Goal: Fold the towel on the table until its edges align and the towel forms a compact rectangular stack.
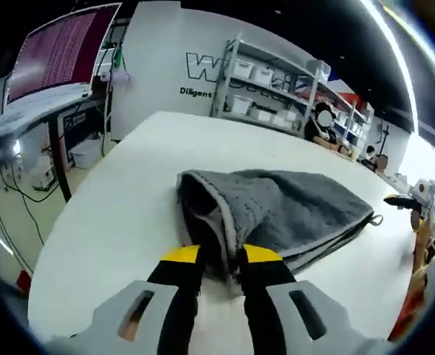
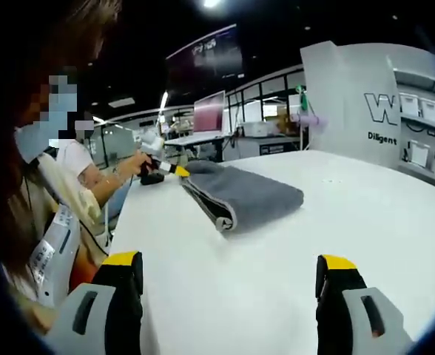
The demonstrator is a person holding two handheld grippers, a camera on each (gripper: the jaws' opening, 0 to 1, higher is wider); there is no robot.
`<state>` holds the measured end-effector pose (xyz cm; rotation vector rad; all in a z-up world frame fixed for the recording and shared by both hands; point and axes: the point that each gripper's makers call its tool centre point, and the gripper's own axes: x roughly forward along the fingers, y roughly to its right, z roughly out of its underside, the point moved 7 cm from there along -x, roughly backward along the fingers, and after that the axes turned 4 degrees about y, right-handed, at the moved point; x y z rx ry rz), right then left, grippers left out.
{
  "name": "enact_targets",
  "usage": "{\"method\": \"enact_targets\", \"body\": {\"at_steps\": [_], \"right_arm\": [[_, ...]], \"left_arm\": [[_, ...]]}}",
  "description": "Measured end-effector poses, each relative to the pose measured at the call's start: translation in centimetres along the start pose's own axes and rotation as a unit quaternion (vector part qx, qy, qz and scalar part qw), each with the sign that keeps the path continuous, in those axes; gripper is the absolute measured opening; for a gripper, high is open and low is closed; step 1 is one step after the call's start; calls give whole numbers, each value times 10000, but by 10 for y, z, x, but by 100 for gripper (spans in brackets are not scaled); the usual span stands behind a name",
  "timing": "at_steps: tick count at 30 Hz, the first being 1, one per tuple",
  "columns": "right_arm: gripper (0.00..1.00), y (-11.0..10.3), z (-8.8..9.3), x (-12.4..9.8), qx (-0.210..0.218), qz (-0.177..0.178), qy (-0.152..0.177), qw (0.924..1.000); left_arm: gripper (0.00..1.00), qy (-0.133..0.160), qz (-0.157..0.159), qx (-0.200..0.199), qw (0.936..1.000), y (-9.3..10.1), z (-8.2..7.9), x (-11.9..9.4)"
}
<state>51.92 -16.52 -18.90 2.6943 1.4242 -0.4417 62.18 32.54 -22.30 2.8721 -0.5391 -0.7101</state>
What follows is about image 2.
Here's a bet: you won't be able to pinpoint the person's blue face mask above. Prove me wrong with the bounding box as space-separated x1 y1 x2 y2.
14 92 78 163

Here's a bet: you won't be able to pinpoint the rows of white storage bins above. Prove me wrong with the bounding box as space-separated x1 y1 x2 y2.
405 99 435 178

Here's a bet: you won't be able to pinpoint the white chest device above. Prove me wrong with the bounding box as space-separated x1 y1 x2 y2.
28 203 81 308

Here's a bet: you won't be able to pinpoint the cardboard box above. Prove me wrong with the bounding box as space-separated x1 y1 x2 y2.
276 113 294 132

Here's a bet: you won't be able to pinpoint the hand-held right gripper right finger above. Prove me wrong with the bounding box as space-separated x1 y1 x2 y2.
315 254 414 355

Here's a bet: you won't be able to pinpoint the pink cylinder on stand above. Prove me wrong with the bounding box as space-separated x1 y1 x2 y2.
291 112 331 130

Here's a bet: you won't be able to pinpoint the white office desk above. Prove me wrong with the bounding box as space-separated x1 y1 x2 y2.
163 131 240 163

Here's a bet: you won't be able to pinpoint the computer monitor pink screen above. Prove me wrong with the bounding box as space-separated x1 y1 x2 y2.
192 90 226 135

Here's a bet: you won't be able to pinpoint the white table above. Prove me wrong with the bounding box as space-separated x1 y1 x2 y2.
108 149 435 355

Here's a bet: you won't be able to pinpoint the person's left hand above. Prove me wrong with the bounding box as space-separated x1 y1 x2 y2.
127 153 154 177

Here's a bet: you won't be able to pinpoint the operator in yellow shirt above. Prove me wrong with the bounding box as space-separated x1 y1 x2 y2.
0 0 124 297

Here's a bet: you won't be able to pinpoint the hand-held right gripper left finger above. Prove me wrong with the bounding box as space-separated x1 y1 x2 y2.
43 250 144 355

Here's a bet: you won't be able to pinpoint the white printer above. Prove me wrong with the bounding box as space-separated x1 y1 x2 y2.
241 121 280 137

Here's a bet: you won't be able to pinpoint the grey metal storage shelf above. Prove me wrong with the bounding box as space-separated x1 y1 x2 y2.
394 55 435 186

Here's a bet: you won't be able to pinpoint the black framed glass partition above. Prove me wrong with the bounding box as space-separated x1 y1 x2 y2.
224 64 307 126

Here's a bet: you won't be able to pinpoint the green hanging item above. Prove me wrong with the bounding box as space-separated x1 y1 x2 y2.
294 84 311 112

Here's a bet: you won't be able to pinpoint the black workbench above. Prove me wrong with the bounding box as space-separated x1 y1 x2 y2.
235 135 303 160

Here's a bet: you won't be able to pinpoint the grey towel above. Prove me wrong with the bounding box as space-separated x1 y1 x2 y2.
180 159 305 234

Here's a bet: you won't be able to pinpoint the large dark overhead screen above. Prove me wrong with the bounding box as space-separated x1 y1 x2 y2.
164 24 247 112

